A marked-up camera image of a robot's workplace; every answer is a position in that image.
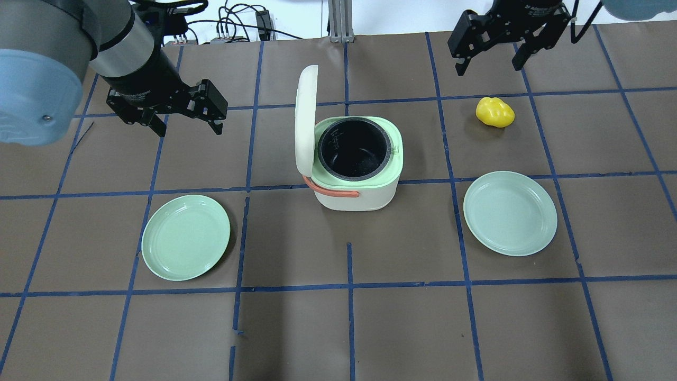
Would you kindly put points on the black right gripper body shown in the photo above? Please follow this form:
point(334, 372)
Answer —
point(524, 11)

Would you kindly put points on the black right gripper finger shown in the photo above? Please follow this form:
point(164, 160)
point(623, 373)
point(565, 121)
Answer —
point(461, 65)
point(522, 55)

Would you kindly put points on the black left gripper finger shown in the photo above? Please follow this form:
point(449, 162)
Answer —
point(216, 125)
point(157, 125)

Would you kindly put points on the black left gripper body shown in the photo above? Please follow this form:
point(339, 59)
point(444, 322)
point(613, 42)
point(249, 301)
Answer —
point(138, 81)

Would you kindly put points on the cream rice cooker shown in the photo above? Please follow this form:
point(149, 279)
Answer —
point(351, 163)

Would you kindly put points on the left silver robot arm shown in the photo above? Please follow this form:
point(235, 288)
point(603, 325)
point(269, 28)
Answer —
point(47, 47)

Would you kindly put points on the yellow toy lemon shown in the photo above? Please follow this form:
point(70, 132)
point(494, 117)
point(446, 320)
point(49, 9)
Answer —
point(494, 112)

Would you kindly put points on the green plate far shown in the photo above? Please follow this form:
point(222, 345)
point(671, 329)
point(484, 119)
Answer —
point(185, 238)

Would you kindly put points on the green plate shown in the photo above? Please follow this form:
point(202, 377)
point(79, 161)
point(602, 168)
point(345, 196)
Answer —
point(185, 238)
point(510, 213)

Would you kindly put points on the green plate near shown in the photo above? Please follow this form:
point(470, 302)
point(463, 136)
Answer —
point(510, 213)

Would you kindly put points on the aluminium frame post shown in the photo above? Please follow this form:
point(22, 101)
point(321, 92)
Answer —
point(340, 21)

